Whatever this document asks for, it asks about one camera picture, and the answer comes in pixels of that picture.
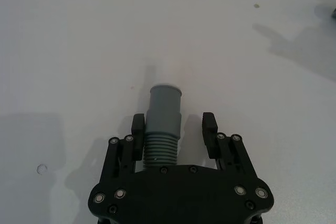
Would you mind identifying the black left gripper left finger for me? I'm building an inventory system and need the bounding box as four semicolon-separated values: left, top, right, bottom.
89;113;146;207

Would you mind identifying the white table cloth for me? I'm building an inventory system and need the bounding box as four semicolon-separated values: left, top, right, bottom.
0;0;336;224

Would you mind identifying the grey threaded bottle stopper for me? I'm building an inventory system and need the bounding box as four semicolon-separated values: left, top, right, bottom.
143;84;184;168

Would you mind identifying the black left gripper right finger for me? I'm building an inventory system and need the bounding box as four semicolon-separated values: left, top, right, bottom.
202;112;274;204

